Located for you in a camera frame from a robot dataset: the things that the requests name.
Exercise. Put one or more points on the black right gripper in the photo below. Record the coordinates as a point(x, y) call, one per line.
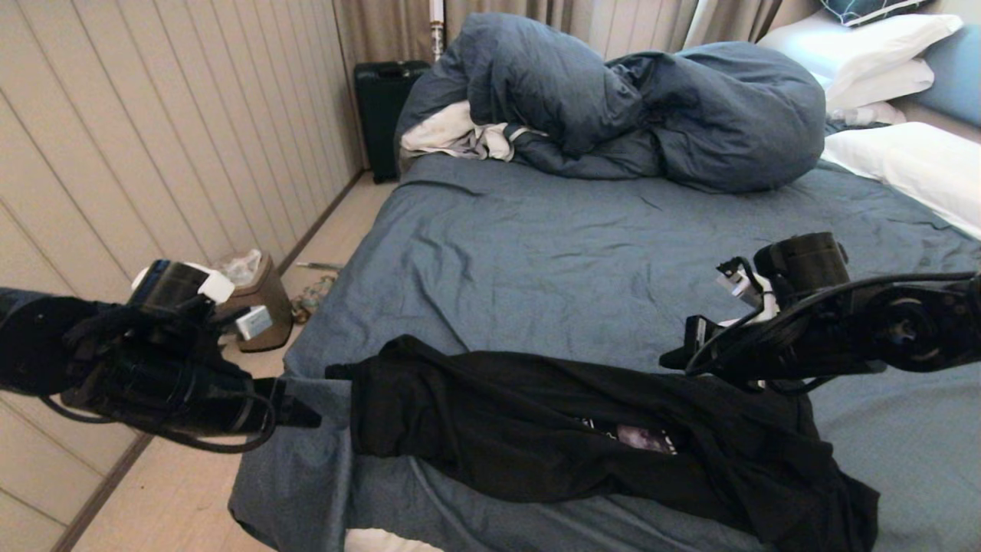
point(736, 353)

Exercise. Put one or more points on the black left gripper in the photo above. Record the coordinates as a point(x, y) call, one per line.
point(222, 402)

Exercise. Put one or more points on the black moon print t-shirt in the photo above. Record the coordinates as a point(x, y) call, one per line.
point(536, 429)

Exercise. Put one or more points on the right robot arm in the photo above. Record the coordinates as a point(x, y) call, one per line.
point(866, 322)

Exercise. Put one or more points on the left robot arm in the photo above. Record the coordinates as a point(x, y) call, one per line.
point(77, 353)

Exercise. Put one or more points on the multicoloured rag mop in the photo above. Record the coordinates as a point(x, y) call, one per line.
point(316, 297)

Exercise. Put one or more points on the beige trash bin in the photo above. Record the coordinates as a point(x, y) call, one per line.
point(264, 299)

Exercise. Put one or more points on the blue bed sheet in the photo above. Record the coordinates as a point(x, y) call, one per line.
point(575, 253)

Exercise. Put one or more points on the white mattress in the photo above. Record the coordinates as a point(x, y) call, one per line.
point(391, 541)

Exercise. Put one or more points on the clear plastic bin bag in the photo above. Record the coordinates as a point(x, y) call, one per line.
point(239, 268)

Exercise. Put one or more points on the dark blue duvet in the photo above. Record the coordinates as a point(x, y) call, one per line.
point(690, 115)

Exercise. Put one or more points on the black suitcase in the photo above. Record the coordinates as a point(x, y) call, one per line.
point(383, 115)

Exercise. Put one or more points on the long white pillow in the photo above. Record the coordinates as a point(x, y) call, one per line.
point(920, 165)

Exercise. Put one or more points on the white crumpled cloth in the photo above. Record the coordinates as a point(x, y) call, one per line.
point(448, 130)

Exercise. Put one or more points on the flat white pillow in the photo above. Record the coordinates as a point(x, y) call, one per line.
point(889, 86)

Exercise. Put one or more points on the large white pillow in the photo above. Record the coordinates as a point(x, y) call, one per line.
point(881, 42)

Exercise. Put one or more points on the beige curtain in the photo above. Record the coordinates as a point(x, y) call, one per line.
point(383, 31)

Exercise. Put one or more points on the dark patterned cushion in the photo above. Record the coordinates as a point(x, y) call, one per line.
point(866, 9)

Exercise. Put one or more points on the light blue headboard cushion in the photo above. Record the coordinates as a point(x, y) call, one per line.
point(958, 77)

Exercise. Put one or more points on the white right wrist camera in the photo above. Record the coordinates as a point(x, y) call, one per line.
point(747, 287)

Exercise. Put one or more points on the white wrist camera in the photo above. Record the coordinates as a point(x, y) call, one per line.
point(253, 322)
point(747, 287)

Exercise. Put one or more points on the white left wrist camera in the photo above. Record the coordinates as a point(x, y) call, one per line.
point(253, 322)

